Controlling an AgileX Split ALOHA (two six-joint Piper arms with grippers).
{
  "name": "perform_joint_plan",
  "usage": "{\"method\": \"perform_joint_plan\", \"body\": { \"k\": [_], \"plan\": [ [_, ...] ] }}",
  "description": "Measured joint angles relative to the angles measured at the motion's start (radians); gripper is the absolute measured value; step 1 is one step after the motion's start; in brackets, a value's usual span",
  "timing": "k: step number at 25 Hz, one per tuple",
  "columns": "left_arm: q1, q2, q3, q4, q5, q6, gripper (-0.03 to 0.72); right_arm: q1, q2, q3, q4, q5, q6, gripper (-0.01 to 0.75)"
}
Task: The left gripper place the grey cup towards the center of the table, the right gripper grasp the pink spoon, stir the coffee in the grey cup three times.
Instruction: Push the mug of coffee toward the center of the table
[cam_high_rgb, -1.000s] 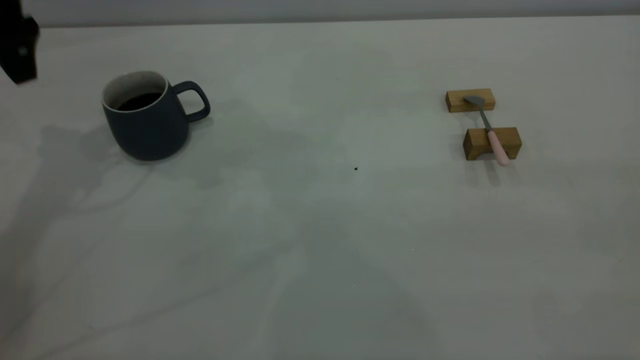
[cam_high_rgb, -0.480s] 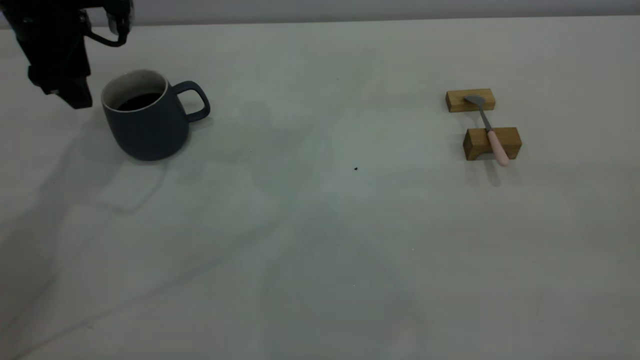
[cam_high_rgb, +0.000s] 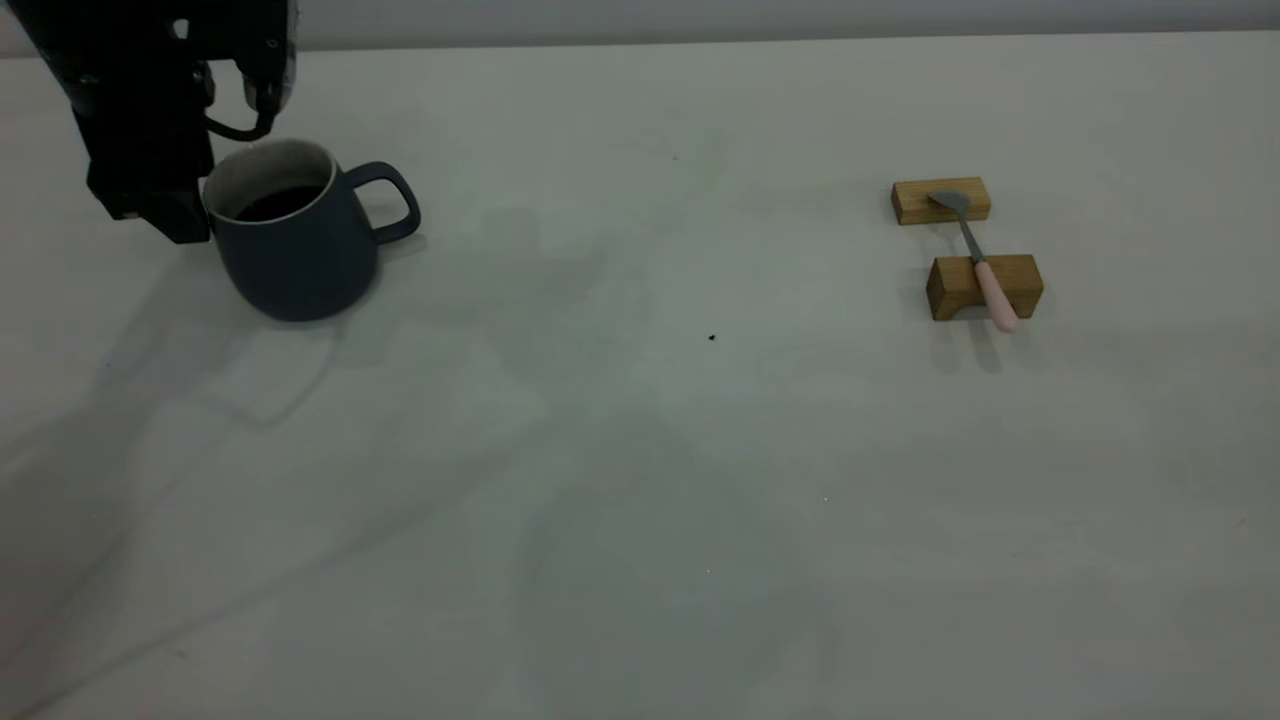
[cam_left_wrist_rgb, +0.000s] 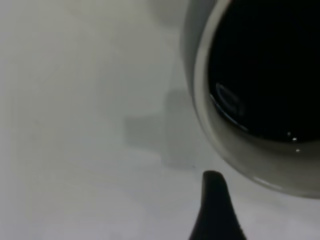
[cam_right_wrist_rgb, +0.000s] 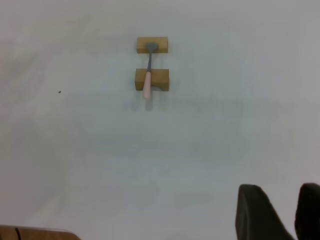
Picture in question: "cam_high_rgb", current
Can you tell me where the black left wrist camera cable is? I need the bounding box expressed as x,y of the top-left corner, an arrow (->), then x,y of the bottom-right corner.
204,60 -> 280,143

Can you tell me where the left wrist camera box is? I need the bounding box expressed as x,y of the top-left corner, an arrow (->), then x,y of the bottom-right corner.
236,0 -> 299,114

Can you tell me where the dark grey ceramic mug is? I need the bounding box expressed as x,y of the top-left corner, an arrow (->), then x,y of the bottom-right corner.
203,141 -> 422,324

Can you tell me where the flat rectangular wooden block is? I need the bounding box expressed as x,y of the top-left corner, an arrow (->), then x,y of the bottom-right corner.
891,177 -> 992,227

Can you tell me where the arched wooden block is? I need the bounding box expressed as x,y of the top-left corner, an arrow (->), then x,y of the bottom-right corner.
925,254 -> 1045,322

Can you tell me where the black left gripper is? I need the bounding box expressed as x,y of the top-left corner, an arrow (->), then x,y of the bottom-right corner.
5,0 -> 243,245

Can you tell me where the pink handled metal spoon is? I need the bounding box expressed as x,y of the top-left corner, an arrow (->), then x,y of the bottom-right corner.
926,190 -> 1021,335

